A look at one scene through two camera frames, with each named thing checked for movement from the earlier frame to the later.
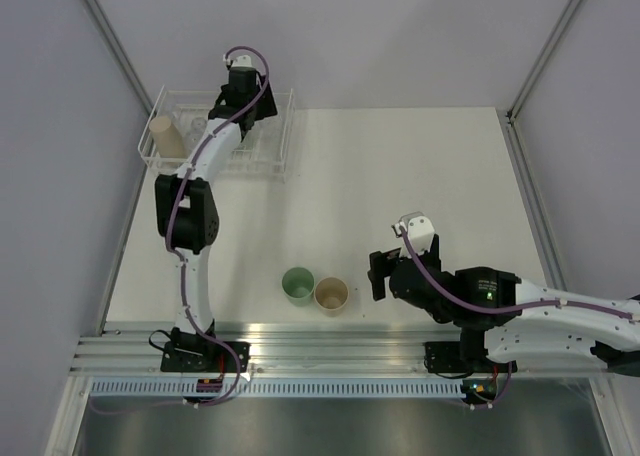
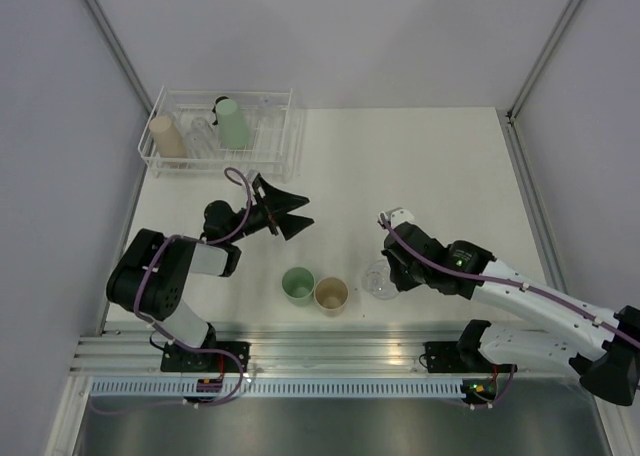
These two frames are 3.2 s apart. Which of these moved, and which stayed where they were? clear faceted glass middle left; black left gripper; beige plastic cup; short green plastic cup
Moved: black left gripper
Stayed: beige plastic cup; short green plastic cup; clear faceted glass middle left
